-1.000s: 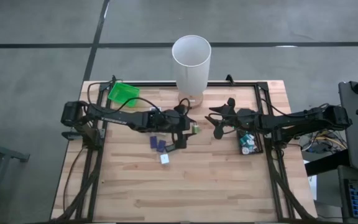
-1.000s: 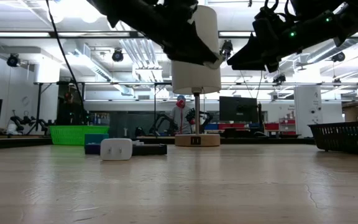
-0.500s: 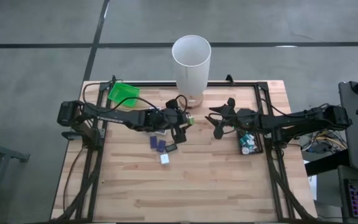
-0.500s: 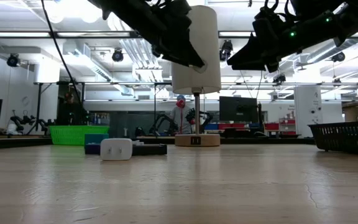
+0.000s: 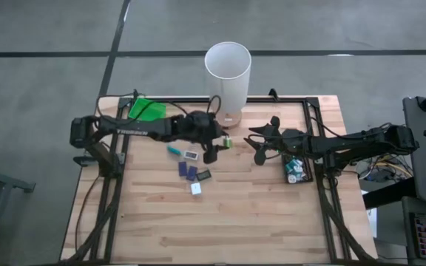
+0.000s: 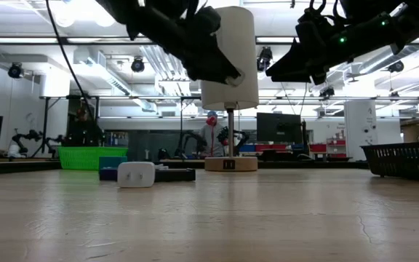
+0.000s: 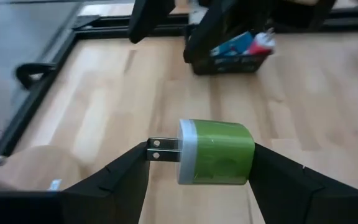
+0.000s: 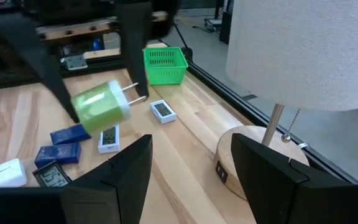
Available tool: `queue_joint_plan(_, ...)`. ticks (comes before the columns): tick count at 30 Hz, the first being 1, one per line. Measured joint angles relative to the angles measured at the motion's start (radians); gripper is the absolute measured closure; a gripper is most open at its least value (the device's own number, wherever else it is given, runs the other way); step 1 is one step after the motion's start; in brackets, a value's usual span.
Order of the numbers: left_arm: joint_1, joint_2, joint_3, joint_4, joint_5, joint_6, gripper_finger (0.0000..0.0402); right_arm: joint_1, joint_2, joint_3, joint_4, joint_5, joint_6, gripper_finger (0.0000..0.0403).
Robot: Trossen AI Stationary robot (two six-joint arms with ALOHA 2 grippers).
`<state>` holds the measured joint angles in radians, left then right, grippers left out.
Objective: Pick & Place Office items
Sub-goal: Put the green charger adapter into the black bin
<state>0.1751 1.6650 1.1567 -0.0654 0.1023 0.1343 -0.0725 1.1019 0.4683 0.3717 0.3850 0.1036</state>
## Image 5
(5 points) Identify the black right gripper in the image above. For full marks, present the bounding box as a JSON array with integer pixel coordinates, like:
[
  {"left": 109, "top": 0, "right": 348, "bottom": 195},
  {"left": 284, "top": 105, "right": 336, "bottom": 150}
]
[{"left": 243, "top": 115, "right": 312, "bottom": 166}]

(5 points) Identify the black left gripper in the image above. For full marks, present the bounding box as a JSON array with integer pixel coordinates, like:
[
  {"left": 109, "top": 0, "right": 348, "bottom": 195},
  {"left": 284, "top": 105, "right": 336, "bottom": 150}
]
[{"left": 177, "top": 110, "right": 232, "bottom": 165}]

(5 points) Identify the black plastic basket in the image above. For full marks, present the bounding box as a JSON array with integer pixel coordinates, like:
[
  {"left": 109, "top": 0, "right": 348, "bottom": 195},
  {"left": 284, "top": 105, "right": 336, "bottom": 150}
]
[{"left": 282, "top": 151, "right": 314, "bottom": 185}]

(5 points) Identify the green plastic basket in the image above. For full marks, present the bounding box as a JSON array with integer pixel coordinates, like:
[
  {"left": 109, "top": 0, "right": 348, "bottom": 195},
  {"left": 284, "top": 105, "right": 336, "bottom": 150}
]
[{"left": 128, "top": 97, "right": 167, "bottom": 122}]

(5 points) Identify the white shade table lamp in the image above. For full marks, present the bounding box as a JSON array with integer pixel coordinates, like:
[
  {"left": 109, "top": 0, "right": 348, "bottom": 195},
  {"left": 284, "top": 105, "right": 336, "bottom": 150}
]
[{"left": 204, "top": 41, "right": 253, "bottom": 129}]

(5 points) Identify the white paper sheet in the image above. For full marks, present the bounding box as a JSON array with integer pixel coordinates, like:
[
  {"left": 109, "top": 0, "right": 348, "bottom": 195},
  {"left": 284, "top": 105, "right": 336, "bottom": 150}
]
[{"left": 360, "top": 190, "right": 379, "bottom": 239}]

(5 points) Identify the black computer desk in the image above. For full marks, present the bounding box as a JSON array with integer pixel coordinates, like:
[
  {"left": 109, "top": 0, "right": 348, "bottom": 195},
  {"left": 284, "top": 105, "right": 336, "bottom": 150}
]
[{"left": 360, "top": 83, "right": 426, "bottom": 266}]

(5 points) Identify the black left camera cable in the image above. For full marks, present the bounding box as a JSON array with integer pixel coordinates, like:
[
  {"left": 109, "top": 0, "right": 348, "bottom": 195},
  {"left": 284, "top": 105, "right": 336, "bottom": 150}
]
[{"left": 206, "top": 95, "right": 223, "bottom": 116}]

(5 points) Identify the black camera cable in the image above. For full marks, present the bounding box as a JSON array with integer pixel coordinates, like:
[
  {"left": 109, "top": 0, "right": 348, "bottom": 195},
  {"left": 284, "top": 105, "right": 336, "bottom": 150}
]
[
  {"left": 206, "top": 95, "right": 223, "bottom": 116},
  {"left": 308, "top": 117, "right": 347, "bottom": 140}
]

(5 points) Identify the black right camera cable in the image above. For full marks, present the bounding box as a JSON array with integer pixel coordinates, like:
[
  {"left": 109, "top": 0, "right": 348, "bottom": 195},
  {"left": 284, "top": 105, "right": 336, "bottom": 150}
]
[{"left": 308, "top": 117, "right": 347, "bottom": 140}]

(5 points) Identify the yellow cable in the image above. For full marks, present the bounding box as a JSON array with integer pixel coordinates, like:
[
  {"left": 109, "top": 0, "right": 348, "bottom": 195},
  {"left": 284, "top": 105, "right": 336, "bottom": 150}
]
[{"left": 373, "top": 151, "right": 414, "bottom": 179}]

